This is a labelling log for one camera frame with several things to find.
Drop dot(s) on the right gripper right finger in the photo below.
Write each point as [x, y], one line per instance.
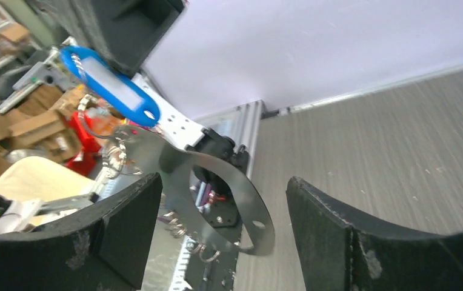
[343, 248]

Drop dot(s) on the metal key organizer plate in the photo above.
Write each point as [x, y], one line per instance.
[136, 151]

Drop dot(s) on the cardboard boxes clutter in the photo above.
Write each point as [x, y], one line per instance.
[54, 129]

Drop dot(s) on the blue tagged key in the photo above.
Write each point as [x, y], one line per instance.
[114, 87]

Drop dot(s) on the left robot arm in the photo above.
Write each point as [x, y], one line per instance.
[112, 41]

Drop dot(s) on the white cable duct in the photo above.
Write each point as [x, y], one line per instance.
[178, 282]

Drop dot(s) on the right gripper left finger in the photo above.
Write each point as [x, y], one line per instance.
[104, 246]

